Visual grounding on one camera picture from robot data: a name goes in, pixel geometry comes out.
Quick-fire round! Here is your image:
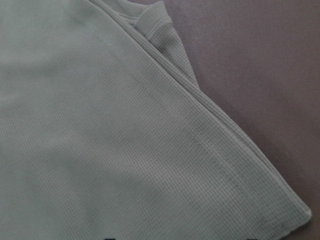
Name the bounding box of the olive green long-sleeve shirt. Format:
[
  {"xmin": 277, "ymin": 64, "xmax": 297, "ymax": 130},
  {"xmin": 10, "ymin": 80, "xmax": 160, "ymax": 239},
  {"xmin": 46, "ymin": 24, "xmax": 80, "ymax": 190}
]
[{"xmin": 0, "ymin": 0, "xmax": 312, "ymax": 240}]

